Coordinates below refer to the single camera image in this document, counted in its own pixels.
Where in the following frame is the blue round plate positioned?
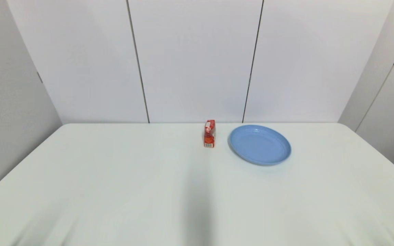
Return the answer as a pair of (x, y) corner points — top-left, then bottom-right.
(229, 124), (292, 166)

